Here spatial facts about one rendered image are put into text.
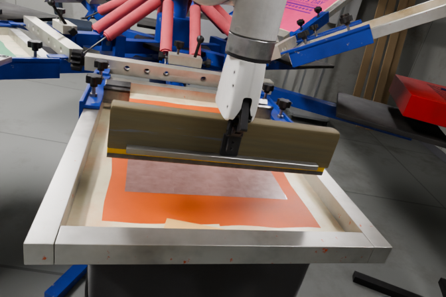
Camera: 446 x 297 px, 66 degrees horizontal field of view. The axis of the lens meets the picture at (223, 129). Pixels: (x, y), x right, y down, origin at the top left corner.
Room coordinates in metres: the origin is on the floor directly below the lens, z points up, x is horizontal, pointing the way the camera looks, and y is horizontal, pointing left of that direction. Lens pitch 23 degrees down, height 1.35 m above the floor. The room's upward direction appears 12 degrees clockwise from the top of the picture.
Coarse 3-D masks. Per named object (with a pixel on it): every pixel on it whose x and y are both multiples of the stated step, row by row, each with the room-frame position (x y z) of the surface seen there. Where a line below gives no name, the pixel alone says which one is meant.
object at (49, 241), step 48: (192, 96) 1.14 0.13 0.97; (48, 192) 0.45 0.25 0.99; (336, 192) 0.65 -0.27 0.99; (48, 240) 0.35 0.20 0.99; (96, 240) 0.37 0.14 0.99; (144, 240) 0.39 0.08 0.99; (192, 240) 0.41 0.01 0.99; (240, 240) 0.43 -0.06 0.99; (288, 240) 0.46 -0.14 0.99; (336, 240) 0.49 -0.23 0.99; (384, 240) 0.51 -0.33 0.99
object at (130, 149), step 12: (168, 156) 0.50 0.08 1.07; (180, 156) 0.50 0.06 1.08; (192, 156) 0.51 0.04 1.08; (204, 156) 0.51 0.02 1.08; (216, 156) 0.52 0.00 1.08; (228, 156) 0.53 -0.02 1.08; (240, 156) 0.54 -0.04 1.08; (252, 156) 0.55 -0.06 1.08; (300, 168) 0.56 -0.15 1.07; (312, 168) 0.57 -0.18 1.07
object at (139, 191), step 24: (120, 168) 0.62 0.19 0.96; (144, 168) 0.64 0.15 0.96; (168, 168) 0.66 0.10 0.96; (192, 168) 0.68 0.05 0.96; (120, 192) 0.54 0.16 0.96; (144, 192) 0.55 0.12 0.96; (168, 192) 0.57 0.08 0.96; (192, 192) 0.59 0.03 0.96; (120, 216) 0.47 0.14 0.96; (144, 216) 0.48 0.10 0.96; (168, 216) 0.50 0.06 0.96; (192, 216) 0.51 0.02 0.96; (216, 216) 0.53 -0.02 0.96
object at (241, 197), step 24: (216, 168) 0.70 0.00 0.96; (240, 168) 0.73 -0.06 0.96; (216, 192) 0.60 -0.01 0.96; (240, 192) 0.62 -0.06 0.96; (264, 192) 0.64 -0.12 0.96; (288, 192) 0.67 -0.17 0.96; (240, 216) 0.54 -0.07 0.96; (264, 216) 0.56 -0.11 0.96; (288, 216) 0.57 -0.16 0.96; (312, 216) 0.59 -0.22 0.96
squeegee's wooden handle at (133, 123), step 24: (120, 120) 0.49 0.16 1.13; (144, 120) 0.50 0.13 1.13; (168, 120) 0.51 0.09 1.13; (192, 120) 0.52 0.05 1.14; (216, 120) 0.53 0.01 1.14; (264, 120) 0.57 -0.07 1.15; (120, 144) 0.49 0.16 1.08; (144, 144) 0.50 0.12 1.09; (168, 144) 0.51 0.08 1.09; (192, 144) 0.52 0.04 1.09; (216, 144) 0.53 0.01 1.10; (240, 144) 0.54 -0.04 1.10; (264, 144) 0.56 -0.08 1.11; (288, 144) 0.57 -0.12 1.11; (312, 144) 0.58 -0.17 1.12; (336, 144) 0.60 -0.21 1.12
